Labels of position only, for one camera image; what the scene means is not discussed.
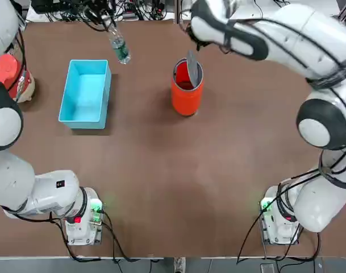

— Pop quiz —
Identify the blue plastic tray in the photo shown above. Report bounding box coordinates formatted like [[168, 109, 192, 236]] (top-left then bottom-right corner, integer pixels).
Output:
[[58, 59, 112, 130]]

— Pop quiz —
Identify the black cable at arm foot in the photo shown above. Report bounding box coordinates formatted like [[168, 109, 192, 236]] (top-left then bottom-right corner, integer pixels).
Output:
[[235, 169, 323, 264], [49, 210, 142, 262]]

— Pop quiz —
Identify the white desk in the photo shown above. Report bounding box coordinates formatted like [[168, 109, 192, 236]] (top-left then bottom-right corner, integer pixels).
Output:
[[26, 0, 293, 22]]

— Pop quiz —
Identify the black cable at left arm foot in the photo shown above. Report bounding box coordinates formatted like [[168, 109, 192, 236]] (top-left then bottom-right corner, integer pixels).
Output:
[[49, 210, 142, 262]]

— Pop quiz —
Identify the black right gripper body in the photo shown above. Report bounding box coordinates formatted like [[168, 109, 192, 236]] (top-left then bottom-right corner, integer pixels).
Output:
[[195, 39, 210, 52]]

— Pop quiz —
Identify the black cable at right arm foot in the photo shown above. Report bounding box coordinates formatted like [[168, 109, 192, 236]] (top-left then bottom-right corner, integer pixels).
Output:
[[235, 169, 323, 264]]

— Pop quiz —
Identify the orange and cream rice cooker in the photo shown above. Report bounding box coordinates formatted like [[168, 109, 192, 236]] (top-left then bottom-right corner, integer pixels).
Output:
[[0, 53, 36, 104]]

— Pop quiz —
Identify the black cable along right arm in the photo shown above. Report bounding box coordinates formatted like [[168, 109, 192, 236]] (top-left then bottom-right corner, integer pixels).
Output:
[[223, 16, 346, 183]]

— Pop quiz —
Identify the orange can-shaped bin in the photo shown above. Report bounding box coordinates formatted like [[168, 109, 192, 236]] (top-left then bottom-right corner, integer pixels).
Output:
[[170, 58, 204, 117]]

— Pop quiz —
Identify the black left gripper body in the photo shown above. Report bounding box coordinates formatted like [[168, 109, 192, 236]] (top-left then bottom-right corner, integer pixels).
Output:
[[89, 5, 113, 26]]

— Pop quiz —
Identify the aluminium frame post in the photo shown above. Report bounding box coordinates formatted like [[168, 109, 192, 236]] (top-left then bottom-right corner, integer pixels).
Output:
[[174, 0, 182, 28]]

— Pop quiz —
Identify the clear water bottle green label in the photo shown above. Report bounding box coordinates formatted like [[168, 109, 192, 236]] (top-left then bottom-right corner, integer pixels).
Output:
[[107, 21, 132, 65]]

